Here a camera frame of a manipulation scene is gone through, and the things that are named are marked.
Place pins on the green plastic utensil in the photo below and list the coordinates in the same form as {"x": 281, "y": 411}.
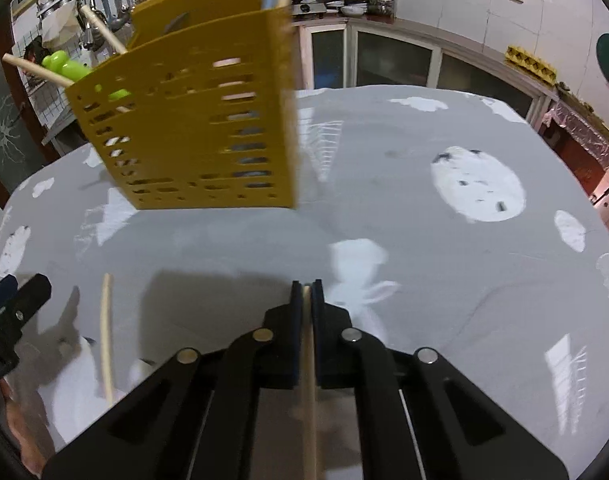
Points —
{"x": 59, "y": 62}

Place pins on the stack of white bowls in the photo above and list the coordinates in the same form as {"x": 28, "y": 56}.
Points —
{"x": 344, "y": 7}

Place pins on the row of hanging metal utensils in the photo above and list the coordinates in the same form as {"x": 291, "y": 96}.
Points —
{"x": 119, "y": 0}

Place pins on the red bag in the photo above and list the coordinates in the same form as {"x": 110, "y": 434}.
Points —
{"x": 34, "y": 57}

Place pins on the steel gas stove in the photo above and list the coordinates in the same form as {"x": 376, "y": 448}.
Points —
{"x": 308, "y": 10}

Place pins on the white hanging cloth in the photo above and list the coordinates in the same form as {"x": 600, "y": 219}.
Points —
{"x": 59, "y": 25}

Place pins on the yellow slotted utensil holder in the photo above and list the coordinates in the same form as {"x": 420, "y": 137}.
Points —
{"x": 184, "y": 120}

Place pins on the floral covered side table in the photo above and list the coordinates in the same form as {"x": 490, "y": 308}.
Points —
{"x": 584, "y": 135}

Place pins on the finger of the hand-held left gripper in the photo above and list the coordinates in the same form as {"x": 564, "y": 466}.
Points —
{"x": 32, "y": 295}

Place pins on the person's left hand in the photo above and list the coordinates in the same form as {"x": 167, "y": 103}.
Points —
{"x": 24, "y": 435}

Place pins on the golden tray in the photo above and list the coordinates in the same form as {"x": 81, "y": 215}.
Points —
{"x": 591, "y": 110}

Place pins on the yellow egg carton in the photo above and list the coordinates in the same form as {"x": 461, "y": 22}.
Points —
{"x": 529, "y": 62}

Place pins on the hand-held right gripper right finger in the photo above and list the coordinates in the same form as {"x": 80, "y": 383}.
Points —
{"x": 318, "y": 320}

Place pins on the brown topped kitchen counter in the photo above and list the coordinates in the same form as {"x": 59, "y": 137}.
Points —
{"x": 399, "y": 55}

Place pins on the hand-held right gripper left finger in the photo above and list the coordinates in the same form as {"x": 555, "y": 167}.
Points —
{"x": 297, "y": 320}

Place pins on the brown framed glass door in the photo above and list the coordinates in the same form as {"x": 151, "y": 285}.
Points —
{"x": 2, "y": 130}

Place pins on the glass jar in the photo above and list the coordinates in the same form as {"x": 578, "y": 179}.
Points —
{"x": 382, "y": 4}

